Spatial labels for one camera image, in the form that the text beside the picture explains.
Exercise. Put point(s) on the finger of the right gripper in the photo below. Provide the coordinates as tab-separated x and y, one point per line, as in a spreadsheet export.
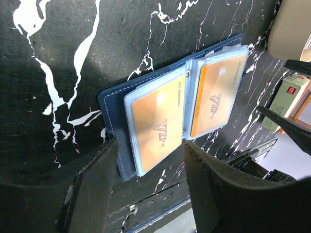
298	66

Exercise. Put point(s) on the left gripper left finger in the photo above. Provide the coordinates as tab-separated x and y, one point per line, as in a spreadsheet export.
72	199

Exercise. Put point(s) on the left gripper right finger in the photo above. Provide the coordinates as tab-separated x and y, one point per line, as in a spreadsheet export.
227	200

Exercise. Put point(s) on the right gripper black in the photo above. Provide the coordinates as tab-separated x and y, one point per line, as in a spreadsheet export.
249	161

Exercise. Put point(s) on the beige oval card tray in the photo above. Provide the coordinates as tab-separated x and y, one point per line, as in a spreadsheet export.
290	35

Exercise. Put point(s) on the blue leather card holder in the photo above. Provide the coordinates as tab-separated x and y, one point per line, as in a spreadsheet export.
114	106

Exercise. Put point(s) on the orange wooden tiered shelf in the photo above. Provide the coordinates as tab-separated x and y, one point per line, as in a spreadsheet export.
300	107

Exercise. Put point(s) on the white small carton box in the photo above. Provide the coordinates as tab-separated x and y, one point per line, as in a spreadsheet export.
289	93

